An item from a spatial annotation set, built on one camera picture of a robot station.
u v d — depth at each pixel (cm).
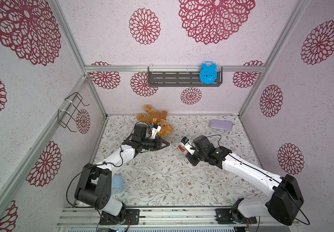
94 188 43
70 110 78
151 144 74
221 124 110
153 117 107
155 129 79
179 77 93
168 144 81
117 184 76
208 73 90
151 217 75
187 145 71
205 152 60
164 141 79
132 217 74
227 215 74
